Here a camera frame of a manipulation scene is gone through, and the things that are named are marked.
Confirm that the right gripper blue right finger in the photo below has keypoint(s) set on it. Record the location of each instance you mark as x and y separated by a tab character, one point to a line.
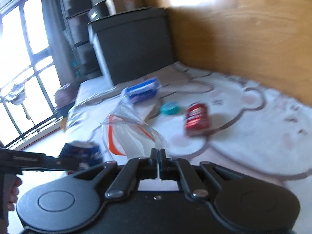
181	171

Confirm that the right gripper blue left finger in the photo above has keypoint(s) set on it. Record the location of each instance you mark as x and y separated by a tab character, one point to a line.
130	175

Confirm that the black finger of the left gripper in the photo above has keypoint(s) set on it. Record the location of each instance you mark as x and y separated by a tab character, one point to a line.
68	163

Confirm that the blue drink can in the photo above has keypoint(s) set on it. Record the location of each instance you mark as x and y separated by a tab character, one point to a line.
88	153

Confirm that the clear zip bag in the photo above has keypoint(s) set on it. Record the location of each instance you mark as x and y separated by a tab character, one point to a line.
124	133

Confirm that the red snack wrapper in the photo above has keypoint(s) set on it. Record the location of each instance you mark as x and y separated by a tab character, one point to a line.
197	121

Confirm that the teal bottle cap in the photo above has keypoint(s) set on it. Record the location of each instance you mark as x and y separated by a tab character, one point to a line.
170	108

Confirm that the blue tissue pack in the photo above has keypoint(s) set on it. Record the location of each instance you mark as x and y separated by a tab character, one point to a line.
142	91

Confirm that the torn brown cardboard piece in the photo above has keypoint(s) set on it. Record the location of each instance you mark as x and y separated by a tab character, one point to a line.
147	112

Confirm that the person left hand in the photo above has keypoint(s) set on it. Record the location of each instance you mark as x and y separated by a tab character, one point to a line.
14	195

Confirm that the black balcony railing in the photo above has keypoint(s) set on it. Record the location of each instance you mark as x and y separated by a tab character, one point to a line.
25	120

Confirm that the cartoon bear bed sheet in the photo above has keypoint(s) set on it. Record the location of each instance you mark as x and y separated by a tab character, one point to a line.
254	128

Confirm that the hanging cloth on railing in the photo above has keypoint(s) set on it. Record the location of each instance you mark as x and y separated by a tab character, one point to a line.
14	93

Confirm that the grey mattress pad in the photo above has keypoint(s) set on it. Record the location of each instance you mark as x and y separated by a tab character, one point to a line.
91	87

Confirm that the dark grey storage box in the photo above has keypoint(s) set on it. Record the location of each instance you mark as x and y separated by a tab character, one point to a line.
132	44

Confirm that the grey curtain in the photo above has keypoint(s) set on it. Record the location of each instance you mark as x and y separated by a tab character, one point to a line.
60	48

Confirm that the black round container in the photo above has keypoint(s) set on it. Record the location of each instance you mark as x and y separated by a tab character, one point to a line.
98	11

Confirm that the dark drawer shelf unit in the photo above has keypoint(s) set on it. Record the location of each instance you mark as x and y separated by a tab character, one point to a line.
75	16

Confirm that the brown cardboard box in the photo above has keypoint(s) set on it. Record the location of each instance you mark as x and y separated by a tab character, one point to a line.
121	6

